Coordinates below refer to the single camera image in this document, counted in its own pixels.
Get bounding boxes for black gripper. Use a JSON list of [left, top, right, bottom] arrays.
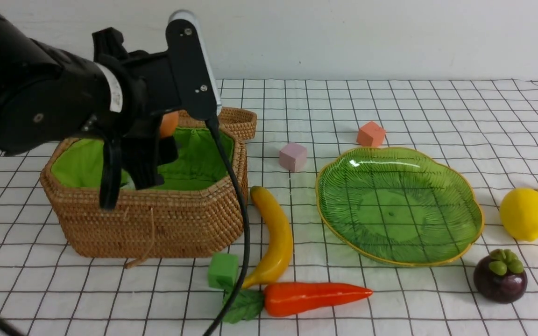
[[92, 28, 179, 210]]

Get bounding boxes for orange-brown toy potato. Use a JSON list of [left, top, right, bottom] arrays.
[[159, 112, 180, 139]]

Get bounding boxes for yellow toy banana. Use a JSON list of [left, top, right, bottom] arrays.
[[242, 186, 293, 289]]

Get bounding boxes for orange toy carrot green leaves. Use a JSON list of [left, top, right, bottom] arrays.
[[222, 281, 373, 324]]

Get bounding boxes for dark purple toy mangosteen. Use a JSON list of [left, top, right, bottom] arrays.
[[473, 249, 529, 304]]

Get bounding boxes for yellow toy lemon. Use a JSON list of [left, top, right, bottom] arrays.
[[499, 189, 538, 242]]

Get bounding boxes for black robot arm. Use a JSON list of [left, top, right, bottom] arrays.
[[0, 14, 179, 210]]

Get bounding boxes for woven rattan basket green lining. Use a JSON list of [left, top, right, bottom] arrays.
[[40, 126, 243, 259]]

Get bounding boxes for woven rattan basket lid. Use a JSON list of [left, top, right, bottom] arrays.
[[178, 107, 257, 140]]

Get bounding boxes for green foam cube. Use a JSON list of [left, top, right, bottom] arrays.
[[207, 252, 239, 291]]

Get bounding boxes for pink foam cube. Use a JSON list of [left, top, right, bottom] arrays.
[[278, 142, 308, 172]]

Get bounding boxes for orange foam cube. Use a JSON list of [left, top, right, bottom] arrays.
[[356, 121, 386, 147]]

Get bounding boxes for green glass leaf plate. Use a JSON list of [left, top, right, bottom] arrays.
[[315, 147, 485, 267]]

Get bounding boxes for white black grid tablecloth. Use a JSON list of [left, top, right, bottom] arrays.
[[0, 79, 538, 336]]

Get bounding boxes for wrist camera black silver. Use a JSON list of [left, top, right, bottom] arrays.
[[166, 9, 222, 122]]

